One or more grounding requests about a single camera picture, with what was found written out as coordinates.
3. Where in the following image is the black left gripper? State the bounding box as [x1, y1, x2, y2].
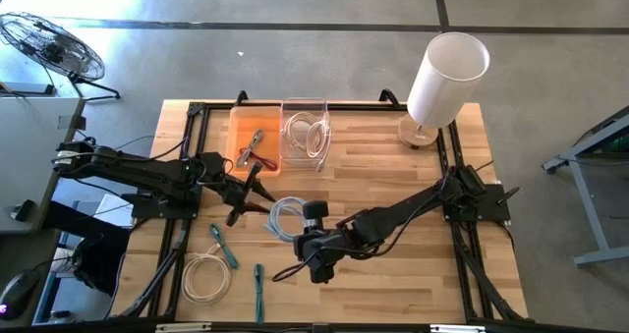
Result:
[203, 161, 277, 228]

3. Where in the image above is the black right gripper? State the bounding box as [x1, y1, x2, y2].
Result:
[293, 223, 356, 285]

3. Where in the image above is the light blue cable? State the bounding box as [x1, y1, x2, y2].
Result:
[264, 195, 311, 245]

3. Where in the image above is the white cable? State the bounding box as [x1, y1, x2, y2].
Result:
[283, 110, 320, 150]

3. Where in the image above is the beige cable bundle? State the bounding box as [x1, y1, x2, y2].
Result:
[307, 118, 331, 174]

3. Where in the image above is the orange plastic bin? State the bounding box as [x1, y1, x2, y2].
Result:
[226, 105, 284, 179]

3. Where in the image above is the clear plastic bin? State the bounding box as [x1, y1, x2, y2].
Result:
[278, 96, 331, 171]

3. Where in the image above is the white paper sheet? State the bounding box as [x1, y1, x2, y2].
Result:
[94, 194, 133, 229]

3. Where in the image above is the black office chair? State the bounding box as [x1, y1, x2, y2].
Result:
[71, 224, 132, 298]

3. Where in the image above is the white shade wooden table lamp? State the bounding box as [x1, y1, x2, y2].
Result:
[396, 30, 491, 151]

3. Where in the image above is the small black desk device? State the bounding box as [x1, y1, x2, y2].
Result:
[9, 198, 38, 223]

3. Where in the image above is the grey desk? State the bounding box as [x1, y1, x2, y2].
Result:
[0, 94, 86, 236]

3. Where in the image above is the black floor fan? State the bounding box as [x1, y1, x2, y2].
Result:
[0, 11, 122, 102]

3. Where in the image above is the black computer mouse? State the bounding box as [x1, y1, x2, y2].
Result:
[0, 268, 41, 322]

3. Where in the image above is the grey metal table stand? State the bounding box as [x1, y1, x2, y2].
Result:
[542, 105, 629, 268]

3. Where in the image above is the red cable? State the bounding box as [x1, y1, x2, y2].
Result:
[238, 145, 279, 172]

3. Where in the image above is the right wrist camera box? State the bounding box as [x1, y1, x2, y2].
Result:
[302, 199, 330, 232]

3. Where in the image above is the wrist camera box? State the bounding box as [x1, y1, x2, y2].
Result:
[302, 199, 330, 232]
[198, 150, 226, 176]

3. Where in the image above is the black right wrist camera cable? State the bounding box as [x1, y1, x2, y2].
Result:
[271, 247, 374, 283]

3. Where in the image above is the teal cable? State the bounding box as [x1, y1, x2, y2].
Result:
[208, 222, 241, 270]
[253, 262, 266, 325]

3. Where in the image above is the grey cable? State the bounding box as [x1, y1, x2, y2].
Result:
[235, 129, 265, 170]

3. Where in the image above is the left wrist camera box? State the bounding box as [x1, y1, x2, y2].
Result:
[198, 150, 226, 176]

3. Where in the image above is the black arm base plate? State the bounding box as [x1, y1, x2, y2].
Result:
[443, 183, 512, 224]
[131, 189, 203, 221]

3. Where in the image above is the silver metal bracket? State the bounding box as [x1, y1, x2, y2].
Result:
[155, 321, 212, 333]
[429, 324, 486, 333]

